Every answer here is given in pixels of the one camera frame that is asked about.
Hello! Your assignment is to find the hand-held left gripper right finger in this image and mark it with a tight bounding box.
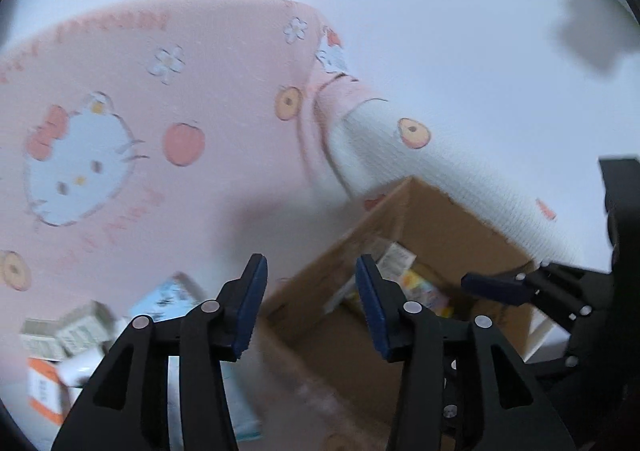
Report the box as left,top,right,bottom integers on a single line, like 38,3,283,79
355,254,576,451

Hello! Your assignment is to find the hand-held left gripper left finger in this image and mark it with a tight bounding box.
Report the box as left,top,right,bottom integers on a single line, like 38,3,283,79
52,253,268,451

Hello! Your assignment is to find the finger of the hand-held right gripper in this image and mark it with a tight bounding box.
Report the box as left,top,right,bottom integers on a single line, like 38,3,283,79
460,262,557,306
441,356,463,437

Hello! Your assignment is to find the white cube box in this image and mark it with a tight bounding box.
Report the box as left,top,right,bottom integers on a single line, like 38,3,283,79
375,241,417,277

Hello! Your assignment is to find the yellow colourful toy box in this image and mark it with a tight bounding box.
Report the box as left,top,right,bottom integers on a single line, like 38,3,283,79
345,268,453,319

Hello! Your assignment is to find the brown cardboard box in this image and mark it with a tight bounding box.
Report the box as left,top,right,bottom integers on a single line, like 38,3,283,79
257,176,546,437

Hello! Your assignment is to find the white green printed box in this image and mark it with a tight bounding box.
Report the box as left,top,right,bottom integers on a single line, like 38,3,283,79
55,301,118,357
20,318,67,360

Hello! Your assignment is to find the white paper roll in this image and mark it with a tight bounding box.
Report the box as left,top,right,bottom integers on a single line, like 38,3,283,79
59,348,108,388

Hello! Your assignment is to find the orange and white box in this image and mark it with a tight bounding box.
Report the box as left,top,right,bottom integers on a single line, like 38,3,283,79
27,356,76,424

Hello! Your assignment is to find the pink cat printed blanket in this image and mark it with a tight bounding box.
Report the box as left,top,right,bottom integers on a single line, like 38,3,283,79
0,0,591,451

